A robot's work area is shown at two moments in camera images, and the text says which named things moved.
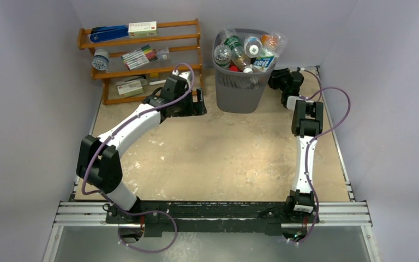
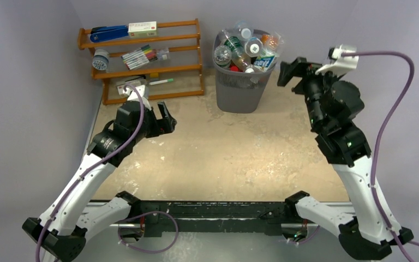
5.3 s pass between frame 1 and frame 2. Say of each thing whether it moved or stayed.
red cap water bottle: stayed
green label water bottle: stayed
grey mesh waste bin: stayed
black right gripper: moved
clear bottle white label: stayed
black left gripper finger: moved
